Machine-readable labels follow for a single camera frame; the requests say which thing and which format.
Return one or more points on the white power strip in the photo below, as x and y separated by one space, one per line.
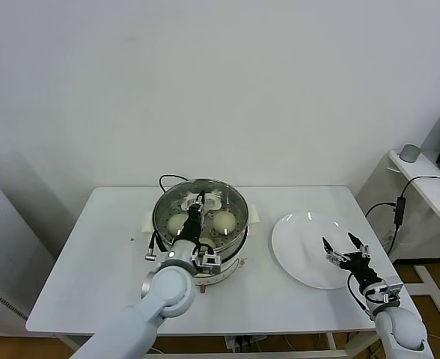
242 342

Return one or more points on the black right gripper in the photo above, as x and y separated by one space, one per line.
362 270

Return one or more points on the white table frame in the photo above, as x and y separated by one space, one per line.
332 342

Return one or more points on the cream electric cooker base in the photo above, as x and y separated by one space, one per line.
227 271

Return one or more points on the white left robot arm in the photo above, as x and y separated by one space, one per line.
167 288

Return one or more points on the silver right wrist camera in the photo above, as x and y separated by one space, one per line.
390 288

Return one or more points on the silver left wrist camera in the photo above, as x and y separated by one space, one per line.
209 262

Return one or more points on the white steamed baozi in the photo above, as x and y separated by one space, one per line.
175 224
224 221
209 242

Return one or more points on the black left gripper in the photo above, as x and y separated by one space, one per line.
190 226

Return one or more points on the round glass pot lid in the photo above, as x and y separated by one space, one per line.
235 209

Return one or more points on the round white plate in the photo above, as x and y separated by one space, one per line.
298 243

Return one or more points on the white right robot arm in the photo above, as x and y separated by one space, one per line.
399 333

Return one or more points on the grey cylinder speaker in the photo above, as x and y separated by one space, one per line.
408 153

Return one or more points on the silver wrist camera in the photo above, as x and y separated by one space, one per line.
209 262
390 288

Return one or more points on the white side desk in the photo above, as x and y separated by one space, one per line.
429 198

